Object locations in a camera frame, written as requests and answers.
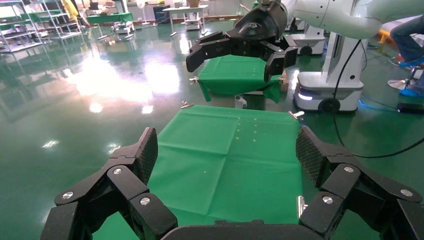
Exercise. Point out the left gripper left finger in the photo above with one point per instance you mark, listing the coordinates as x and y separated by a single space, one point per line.
116 198

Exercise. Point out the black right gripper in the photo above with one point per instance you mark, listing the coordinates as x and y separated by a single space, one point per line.
265 23

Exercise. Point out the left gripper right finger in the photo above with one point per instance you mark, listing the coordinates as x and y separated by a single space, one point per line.
357 198

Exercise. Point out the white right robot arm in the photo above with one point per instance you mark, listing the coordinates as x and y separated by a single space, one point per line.
331 16

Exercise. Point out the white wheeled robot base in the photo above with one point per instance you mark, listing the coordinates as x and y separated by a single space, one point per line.
313 38

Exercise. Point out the black box on floor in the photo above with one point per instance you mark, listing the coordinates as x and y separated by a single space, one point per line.
410 107

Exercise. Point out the draped green table cloth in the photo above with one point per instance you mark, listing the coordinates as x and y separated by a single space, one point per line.
232 71

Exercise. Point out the white table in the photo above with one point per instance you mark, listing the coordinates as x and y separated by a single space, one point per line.
185 9

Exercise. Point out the black cabinet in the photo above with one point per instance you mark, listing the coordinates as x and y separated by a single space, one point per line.
161 14

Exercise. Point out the white wheeled robot with column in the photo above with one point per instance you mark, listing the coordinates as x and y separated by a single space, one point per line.
344 89

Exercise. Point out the chrome stool base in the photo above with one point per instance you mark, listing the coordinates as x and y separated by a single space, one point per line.
399 84

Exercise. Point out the table with green cover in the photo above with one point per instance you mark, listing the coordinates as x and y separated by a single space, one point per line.
109 18

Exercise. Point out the person in blue jeans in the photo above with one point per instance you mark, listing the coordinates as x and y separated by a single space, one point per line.
407 39

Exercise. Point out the metal shelf rack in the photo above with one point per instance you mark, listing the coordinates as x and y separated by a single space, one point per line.
16 33
63 26

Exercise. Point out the white pedestal fan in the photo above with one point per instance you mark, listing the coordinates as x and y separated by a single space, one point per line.
144 10

